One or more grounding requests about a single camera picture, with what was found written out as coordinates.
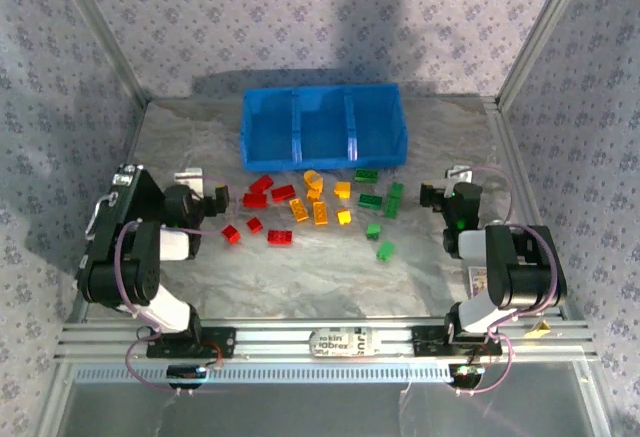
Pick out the long green lego brick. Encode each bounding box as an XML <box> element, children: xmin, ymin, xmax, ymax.
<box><xmin>383</xmin><ymin>181</ymin><xmax>405</xmax><ymax>220</ymax></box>

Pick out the white printed flat pack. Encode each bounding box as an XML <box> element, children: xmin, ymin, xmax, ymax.
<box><xmin>468</xmin><ymin>266</ymin><xmax>489</xmax><ymax>299</ymax></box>

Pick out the blue three-compartment plastic bin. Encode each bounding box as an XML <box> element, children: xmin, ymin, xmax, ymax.
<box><xmin>239</xmin><ymin>82</ymin><xmax>410</xmax><ymax>173</ymax></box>

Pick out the white printed label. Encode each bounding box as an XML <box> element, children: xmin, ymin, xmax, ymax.
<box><xmin>308</xmin><ymin>326</ymin><xmax>382</xmax><ymax>359</ymax></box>

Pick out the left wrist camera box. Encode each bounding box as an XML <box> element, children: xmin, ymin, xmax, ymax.
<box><xmin>173</xmin><ymin>168</ymin><xmax>205</xmax><ymax>193</ymax></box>

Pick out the aluminium side rail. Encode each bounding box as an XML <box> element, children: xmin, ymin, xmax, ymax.
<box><xmin>482</xmin><ymin>96</ymin><xmax>571</xmax><ymax>321</ymax></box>
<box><xmin>119</xmin><ymin>99</ymin><xmax>151</xmax><ymax>168</ymax></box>

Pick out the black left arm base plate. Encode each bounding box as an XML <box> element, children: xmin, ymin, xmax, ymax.
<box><xmin>145</xmin><ymin>326</ymin><xmax>237</xmax><ymax>359</ymax></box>

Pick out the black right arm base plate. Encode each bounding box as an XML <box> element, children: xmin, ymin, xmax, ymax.
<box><xmin>412</xmin><ymin>325</ymin><xmax>503</xmax><ymax>357</ymax></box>

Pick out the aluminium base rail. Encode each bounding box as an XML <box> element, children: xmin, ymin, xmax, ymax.
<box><xmin>54</xmin><ymin>319</ymin><xmax>599</xmax><ymax>364</ymax></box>

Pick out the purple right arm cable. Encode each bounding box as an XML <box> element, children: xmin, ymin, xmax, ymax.
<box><xmin>452</xmin><ymin>165</ymin><xmax>559</xmax><ymax>398</ymax></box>

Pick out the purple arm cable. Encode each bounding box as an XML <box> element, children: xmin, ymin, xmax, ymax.
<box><xmin>452</xmin><ymin>165</ymin><xmax>559</xmax><ymax>398</ymax></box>
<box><xmin>113</xmin><ymin>175</ymin><xmax>242</xmax><ymax>398</ymax></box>

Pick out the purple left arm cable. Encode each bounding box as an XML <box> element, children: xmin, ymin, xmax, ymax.
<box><xmin>113</xmin><ymin>175</ymin><xmax>242</xmax><ymax>398</ymax></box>

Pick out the grey slotted cable duct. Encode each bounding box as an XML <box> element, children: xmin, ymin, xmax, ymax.
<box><xmin>74</xmin><ymin>362</ymin><xmax>454</xmax><ymax>384</ymax></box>

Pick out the aluminium frame post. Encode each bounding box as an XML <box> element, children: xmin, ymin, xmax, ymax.
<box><xmin>497</xmin><ymin>0</ymin><xmax>594</xmax><ymax>108</ymax></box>
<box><xmin>49</xmin><ymin>0</ymin><xmax>151</xmax><ymax>108</ymax></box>

